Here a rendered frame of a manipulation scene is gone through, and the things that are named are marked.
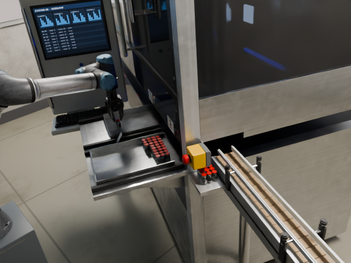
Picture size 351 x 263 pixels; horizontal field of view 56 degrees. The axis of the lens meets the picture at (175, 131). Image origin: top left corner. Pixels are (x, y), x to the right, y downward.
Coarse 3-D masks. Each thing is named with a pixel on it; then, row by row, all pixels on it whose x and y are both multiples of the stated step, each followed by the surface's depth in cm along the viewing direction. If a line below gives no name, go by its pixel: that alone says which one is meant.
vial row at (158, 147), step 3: (153, 138) 157; (153, 141) 156; (156, 141) 155; (156, 144) 153; (156, 147) 150; (159, 147) 150; (159, 150) 148; (159, 153) 147; (162, 153) 146; (162, 156) 144; (162, 159) 145; (165, 159) 146; (162, 162) 146; (165, 162) 146
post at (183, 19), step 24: (192, 0) 106; (192, 24) 110; (192, 48) 114; (192, 72) 118; (192, 96) 123; (192, 120) 128; (192, 144) 133; (192, 192) 146; (192, 216) 153; (192, 240) 162
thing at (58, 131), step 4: (92, 108) 221; (72, 112) 218; (52, 124) 205; (76, 124) 202; (52, 128) 200; (56, 128) 200; (60, 128) 199; (64, 128) 199; (68, 128) 199; (72, 128) 199; (76, 128) 199; (52, 132) 197; (56, 132) 197; (60, 132) 198; (64, 132) 198; (68, 132) 199
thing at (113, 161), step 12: (120, 144) 160; (132, 144) 162; (96, 156) 156; (108, 156) 156; (120, 156) 155; (132, 156) 154; (144, 156) 153; (96, 168) 148; (108, 168) 147; (120, 168) 147; (132, 168) 146; (144, 168) 145; (156, 168) 141; (96, 180) 135; (108, 180) 136
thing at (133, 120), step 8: (152, 104) 194; (128, 112) 191; (136, 112) 193; (144, 112) 192; (152, 112) 191; (104, 120) 182; (128, 120) 185; (136, 120) 184; (144, 120) 184; (152, 120) 183; (160, 120) 182; (112, 128) 178; (120, 128) 178; (128, 128) 177; (136, 128) 176; (144, 128) 170; (152, 128) 171; (112, 136) 166
